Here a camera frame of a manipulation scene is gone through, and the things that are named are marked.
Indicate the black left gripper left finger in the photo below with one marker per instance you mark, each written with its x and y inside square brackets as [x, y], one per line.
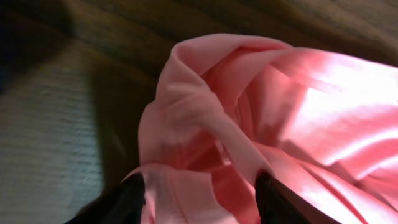
[122, 205]

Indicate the salmon pink shirt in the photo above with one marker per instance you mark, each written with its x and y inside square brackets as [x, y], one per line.
[228, 107]

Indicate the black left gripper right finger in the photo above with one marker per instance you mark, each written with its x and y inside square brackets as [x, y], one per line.
[277, 204]

